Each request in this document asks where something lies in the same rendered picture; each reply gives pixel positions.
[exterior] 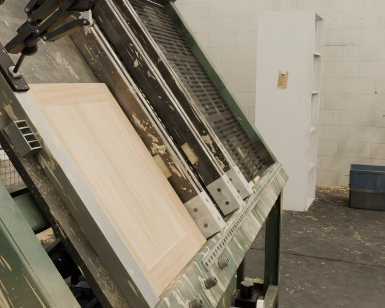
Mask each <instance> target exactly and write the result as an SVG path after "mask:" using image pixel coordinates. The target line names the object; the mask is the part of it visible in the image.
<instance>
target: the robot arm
mask: <svg viewBox="0 0 385 308"><path fill-rule="evenodd" d="M99 1H101V0H47V1H46V0H30V1H29V2H28V4H27V6H26V7H25V8H24V11H25V13H27V21H26V22H25V23H24V24H22V25H21V26H20V27H19V28H18V29H17V33H18V34H17V35H16V36H15V37H14V38H13V39H11V41H10V42H9V43H8V44H6V45H5V46H4V48H5V49H6V51H7V52H8V53H10V54H18V53H20V52H21V51H22V50H23V49H24V48H25V47H27V46H30V47H32V46H34V45H35V44H36V43H37V42H38V41H39V40H41V39H43V41H45V42H55V41H56V40H59V39H61V38H63V37H65V36H67V35H69V34H71V33H73V32H75V31H77V30H79V29H81V28H88V27H93V26H94V25H95V23H94V21H93V20H92V11H93V9H94V8H95V6H96V4H97V3H98V2H99ZM58 7H59V9H58V10H57V11H56V12H54V11H55V10H56V9H57V8H58ZM53 12H54V13H53ZM75 12H84V13H83V14H82V15H80V16H79V19H77V20H73V21H71V22H69V23H67V24H65V25H63V26H61V27H59V28H57V29H55V28H56V27H57V26H58V25H60V24H61V22H63V21H64V20H65V19H66V18H68V17H69V16H70V15H72V14H74V13H75ZM52 13H53V14H52ZM50 14H52V15H51V16H50V17H49V18H48V19H47V20H46V21H45V22H44V23H42V24H40V23H41V22H42V21H43V20H45V19H46V18H47V17H48V16H49V15H50ZM36 25H39V26H36Z"/></svg>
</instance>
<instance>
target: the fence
mask: <svg viewBox="0 0 385 308"><path fill-rule="evenodd" d="M0 102H1V104H2V106H3V107H4V109H5V111H6V112H7V113H8V115H9V117H10V118H11V120H12V121H19V120H24V119H25V120H26V121H27V123H28V125H29V126H30V128H31V130H32V131H33V133H34V134H35V136H36V137H37V139H38V141H39V142H40V143H41V145H42V147H43V148H41V149H40V150H39V151H38V152H37V153H35V154H34V156H35V158H36V159H37V161H38V162H39V164H40V165H41V167H42V169H43V170H44V172H45V174H46V175H47V176H48V178H49V180H50V181H51V183H52V184H53V186H54V187H55V189H56V191H57V192H58V194H59V195H60V197H61V199H62V200H63V201H64V203H65V205H66V206H67V208H68V209H69V211H70V213H71V214H72V216H73V217H74V219H75V221H76V222H77V223H78V225H79V227H80V228H81V230H82V232H83V233H84V234H85V236H86V238H87V239H88V241H89V243H90V244H91V246H92V247H93V249H94V250H95V252H96V253H97V255H98V256H99V258H100V260H101V261H102V263H103V264H104V266H105V268H106V269H107V271H108V273H109V274H110V275H111V277H112V279H113V280H114V282H115V283H116V285H117V286H118V288H119V290H120V291H121V293H122V295H123V296H124V297H125V299H126V301H127V302H128V304H129V305H130V307H131V308H154V307H155V306H156V304H157V303H158V302H159V301H160V298H159V296H158V295H157V294H156V291H155V290H154V289H153V287H152V286H151V284H150V282H149V281H148V279H147V278H146V276H145V274H144V273H143V272H142V270H141V268H140V267H139V265H138V264H137V262H136V261H135V259H134V257H133V256H132V255H131V252H130V251H129V250H128V248H127V246H126V245H125V243H124V242H123V240H122V239H121V237H120V235H119V234H118V233H117V231H116V229H115V228H114V226H113V225H112V223H111V221H110V220H109V218H108V217H107V215H106V213H105V212H104V211H103V209H102V207H101V206H100V204H99V203H98V201H97V199H96V198H95V196H94V195H93V194H92V192H91V190H90V189H89V187H88V185H87V184H86V182H85V181H84V179H83V178H82V176H81V174H80V173H79V172H78V170H77V168H76V167H75V165H74V164H73V162H72V160H71V159H70V157H69V156H68V154H67V152H66V151H65V150H64V148H63V146H62V145H61V143H60V142H59V140H58V138H57V137H56V135H55V134H54V133H53V131H52V129H51V128H50V126H49V125H48V123H47V121H46V120H45V118H44V116H43V115H42V113H41V112H40V111H39V109H38V107H37V106H36V104H35V103H34V101H33V99H32V98H31V96H30V95H29V93H28V92H14V91H13V90H12V89H11V87H10V86H9V84H8V83H7V81H6V79H5V78H4V77H3V75H2V73H1V72H0Z"/></svg>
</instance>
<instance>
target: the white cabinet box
mask: <svg viewBox="0 0 385 308"><path fill-rule="evenodd" d="M322 43H323V17H322V16H321V15H320V14H319V13H317V12H316V11H314V10H310V11H295V12H267V13H258V33H257V74H256V96H255V127H256V129H257V130H258V132H259V133H260V134H261V136H262V138H263V139H264V140H265V142H266V144H267V145H268V147H269V148H270V150H271V151H272V153H273V154H274V156H275V157H276V159H277V160H278V162H280V163H281V164H282V165H283V167H282V168H283V169H284V171H285V172H286V174H287V175H288V177H289V178H288V180H287V182H286V184H285V186H284V187H283V203H282V209H283V210H293V211H307V210H308V208H309V207H310V206H311V204H312V202H313V201H314V200H315V184H316V170H317V145H318V120H319V107H320V82H321V57H322Z"/></svg>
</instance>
